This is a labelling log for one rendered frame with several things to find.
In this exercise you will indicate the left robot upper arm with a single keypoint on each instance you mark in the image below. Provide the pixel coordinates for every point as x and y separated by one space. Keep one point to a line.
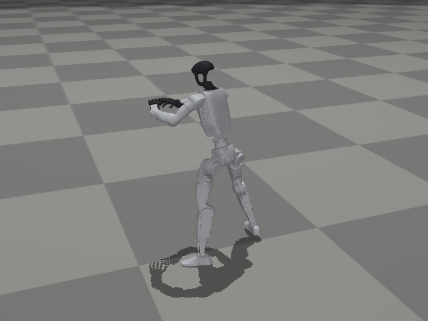
195 101

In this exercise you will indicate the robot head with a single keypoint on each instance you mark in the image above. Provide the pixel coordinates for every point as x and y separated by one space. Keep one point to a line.
203 67

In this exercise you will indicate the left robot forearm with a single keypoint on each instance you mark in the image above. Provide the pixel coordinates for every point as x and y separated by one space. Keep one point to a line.
159 115

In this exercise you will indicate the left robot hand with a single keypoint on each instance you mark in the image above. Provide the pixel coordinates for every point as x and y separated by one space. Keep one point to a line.
155 101

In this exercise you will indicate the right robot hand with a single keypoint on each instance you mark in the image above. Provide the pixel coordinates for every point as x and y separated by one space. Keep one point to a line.
177 103

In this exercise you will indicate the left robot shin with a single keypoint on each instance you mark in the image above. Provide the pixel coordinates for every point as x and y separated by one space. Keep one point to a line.
204 223

